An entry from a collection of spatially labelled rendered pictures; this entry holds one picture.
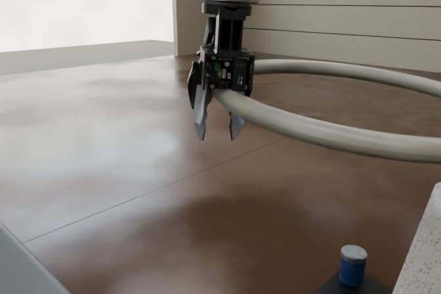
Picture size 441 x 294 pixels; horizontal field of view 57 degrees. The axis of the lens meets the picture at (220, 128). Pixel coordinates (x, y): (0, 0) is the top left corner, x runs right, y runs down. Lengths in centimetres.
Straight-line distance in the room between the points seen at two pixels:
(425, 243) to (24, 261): 64
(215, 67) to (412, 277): 50
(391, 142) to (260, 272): 140
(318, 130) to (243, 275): 137
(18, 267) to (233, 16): 38
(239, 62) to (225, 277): 132
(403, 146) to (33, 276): 40
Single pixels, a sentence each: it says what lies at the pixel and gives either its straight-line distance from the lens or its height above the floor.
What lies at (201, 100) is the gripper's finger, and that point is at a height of 96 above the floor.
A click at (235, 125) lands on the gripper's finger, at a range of 65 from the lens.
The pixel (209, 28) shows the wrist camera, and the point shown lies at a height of 106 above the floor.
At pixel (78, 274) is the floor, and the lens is 190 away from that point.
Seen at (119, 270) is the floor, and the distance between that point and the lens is 187.
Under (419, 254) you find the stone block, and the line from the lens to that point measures 83.
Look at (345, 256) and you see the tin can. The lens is 173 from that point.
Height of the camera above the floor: 110
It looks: 18 degrees down
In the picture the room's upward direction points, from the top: straight up
